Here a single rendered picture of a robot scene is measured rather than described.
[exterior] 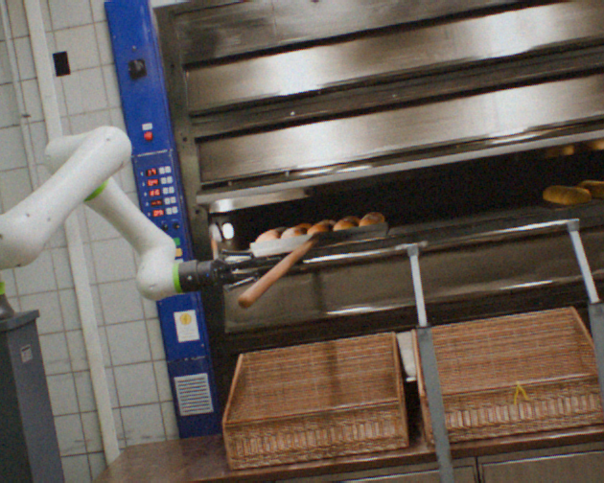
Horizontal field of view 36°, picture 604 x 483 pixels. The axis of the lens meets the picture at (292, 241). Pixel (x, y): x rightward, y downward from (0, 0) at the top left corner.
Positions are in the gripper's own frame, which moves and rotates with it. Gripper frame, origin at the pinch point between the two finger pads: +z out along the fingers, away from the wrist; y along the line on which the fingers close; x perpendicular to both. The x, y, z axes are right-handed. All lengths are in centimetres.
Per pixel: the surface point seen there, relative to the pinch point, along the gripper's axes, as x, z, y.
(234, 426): -7, -20, 48
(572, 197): -71, 100, -1
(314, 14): -58, 21, -78
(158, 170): -54, -42, -35
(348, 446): -7, 13, 58
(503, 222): -56, 73, 3
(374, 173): -42, 33, -21
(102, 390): -56, -77, 40
